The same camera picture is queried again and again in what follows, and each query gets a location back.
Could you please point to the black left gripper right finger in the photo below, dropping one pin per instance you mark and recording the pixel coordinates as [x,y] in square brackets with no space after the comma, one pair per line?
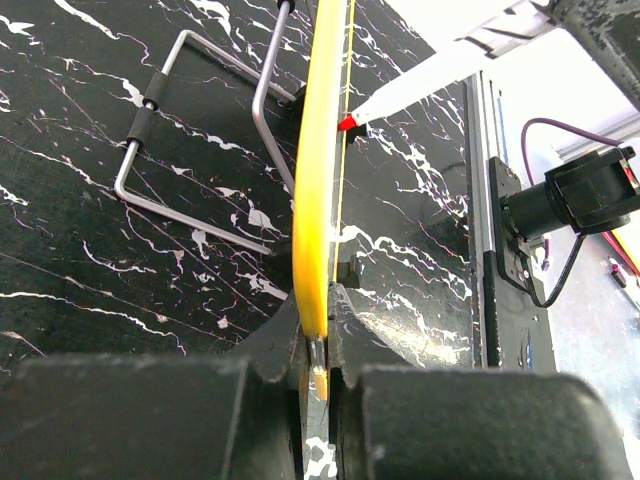
[357,356]

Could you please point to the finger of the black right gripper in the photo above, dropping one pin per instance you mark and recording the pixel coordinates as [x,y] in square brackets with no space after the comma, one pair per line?
[608,30]

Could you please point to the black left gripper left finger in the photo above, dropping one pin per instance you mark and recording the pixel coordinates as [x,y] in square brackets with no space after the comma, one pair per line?
[277,350]

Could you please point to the red-capped whiteboard marker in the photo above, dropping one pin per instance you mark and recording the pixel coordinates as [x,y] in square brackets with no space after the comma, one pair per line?
[512,27]

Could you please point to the yellow-framed whiteboard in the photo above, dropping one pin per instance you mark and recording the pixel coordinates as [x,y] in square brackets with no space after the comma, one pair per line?
[314,180]

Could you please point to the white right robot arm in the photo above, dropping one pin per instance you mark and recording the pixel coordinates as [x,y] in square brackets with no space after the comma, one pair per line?
[595,192]

